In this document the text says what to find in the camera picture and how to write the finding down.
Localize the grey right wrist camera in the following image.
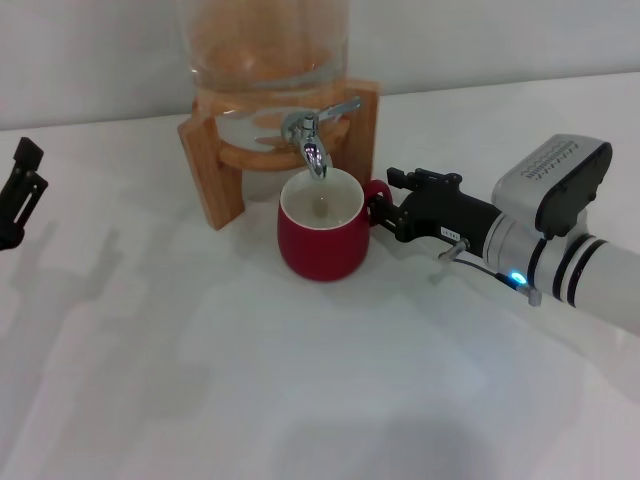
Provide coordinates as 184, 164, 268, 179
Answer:
491, 133, 614, 240

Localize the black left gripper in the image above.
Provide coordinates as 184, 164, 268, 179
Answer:
0, 137, 50, 251

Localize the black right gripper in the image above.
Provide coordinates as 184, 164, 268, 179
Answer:
366, 167, 504, 261

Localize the red ceramic mug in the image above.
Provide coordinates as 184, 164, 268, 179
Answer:
277, 167, 395, 284

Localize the chrome faucet tap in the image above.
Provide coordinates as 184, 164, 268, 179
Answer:
281, 96, 362, 181

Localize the right gripper cable with plug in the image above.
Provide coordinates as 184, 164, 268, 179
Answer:
438, 238, 544, 306

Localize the wooden dispenser stand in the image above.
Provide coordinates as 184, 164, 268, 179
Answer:
176, 77, 381, 232

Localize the glass dispenser jar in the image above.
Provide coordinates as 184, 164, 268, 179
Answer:
185, 0, 349, 151

